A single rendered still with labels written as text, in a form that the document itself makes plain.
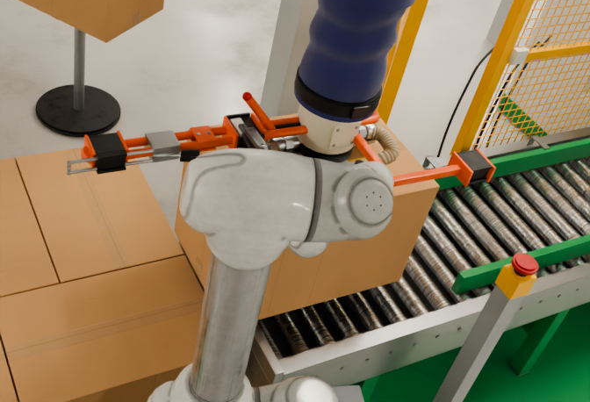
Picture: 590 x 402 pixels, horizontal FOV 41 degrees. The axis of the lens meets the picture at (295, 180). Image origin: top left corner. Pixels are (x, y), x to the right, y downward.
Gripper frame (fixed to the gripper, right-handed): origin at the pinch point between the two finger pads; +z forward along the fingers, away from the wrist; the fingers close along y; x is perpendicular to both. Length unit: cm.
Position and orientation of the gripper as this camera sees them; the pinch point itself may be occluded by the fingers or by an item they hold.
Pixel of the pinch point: (239, 133)
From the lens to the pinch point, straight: 197.5
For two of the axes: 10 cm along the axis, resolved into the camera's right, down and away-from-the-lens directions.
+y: -1.9, 7.4, 6.4
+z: -4.5, -6.5, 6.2
